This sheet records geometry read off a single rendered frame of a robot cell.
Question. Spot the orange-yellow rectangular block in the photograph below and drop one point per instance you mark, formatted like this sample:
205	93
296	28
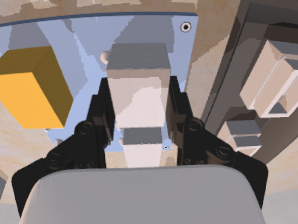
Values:
33	88

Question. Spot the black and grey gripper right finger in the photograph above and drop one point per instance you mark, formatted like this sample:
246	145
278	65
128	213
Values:
197	146

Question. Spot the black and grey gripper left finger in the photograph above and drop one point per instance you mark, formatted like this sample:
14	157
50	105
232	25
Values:
82	150

